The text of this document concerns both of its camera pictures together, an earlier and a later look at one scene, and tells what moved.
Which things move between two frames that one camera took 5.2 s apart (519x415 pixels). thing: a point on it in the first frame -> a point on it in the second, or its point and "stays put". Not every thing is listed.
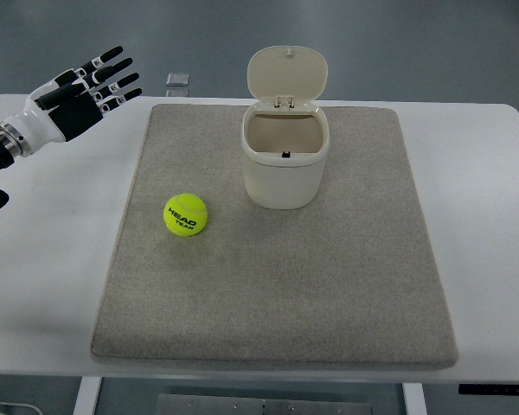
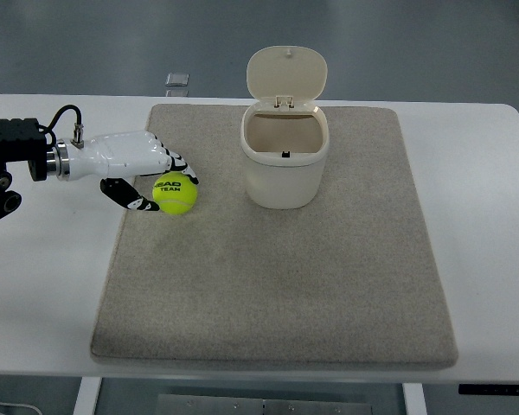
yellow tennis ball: x=184 y=213 -> x=175 y=193
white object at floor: x=12 y=404 stays put
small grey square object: x=177 y=79 stays put
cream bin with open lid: x=285 y=135 stays put
